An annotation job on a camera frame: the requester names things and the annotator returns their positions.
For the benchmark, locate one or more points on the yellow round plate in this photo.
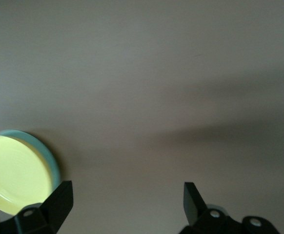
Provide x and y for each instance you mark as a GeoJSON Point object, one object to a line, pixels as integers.
{"type": "Point", "coordinates": [12, 170]}

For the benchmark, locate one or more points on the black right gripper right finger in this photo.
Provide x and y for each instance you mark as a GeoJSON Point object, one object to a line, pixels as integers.
{"type": "Point", "coordinates": [193, 207]}

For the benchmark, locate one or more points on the pale green round plate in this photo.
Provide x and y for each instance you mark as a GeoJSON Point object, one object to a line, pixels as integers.
{"type": "Point", "coordinates": [48, 152]}

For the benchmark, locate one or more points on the brown table cover sheet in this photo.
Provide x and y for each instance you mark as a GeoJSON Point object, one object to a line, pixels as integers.
{"type": "Point", "coordinates": [156, 73]}

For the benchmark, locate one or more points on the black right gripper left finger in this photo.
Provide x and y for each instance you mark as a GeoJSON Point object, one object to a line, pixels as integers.
{"type": "Point", "coordinates": [56, 207]}

